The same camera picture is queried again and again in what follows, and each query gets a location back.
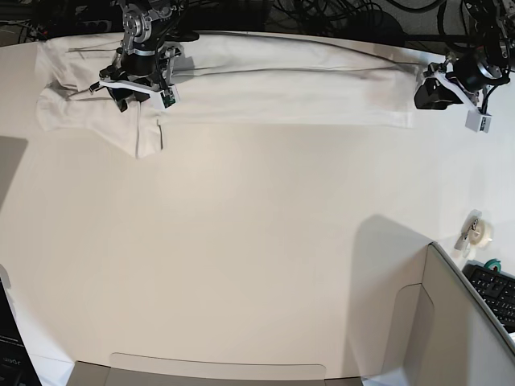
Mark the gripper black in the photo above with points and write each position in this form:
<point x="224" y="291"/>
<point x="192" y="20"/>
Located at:
<point x="123" y="96"/>
<point x="431" y="95"/>

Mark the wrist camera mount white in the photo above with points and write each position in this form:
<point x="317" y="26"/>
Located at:
<point x="477" y="119"/>
<point x="145" y="71"/>

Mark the white graphic t-shirt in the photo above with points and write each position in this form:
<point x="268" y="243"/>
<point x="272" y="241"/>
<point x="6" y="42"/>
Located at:
<point x="236" y="79"/>

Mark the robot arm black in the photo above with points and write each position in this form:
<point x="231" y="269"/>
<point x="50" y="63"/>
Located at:
<point x="148" y="25"/>
<point x="472" y="72"/>

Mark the clear tape dispenser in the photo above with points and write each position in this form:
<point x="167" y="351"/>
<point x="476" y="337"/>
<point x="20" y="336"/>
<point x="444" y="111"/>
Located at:
<point x="475" y="234"/>

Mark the beige partition panel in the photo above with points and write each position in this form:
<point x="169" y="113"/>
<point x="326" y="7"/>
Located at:
<point x="442" y="333"/>

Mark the black computer keyboard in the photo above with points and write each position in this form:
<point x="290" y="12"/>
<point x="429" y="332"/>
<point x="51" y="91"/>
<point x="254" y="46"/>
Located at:
<point x="497" y="291"/>

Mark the green tape roll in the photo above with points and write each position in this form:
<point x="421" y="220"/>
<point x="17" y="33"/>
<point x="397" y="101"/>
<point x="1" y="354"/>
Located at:
<point x="494" y="265"/>

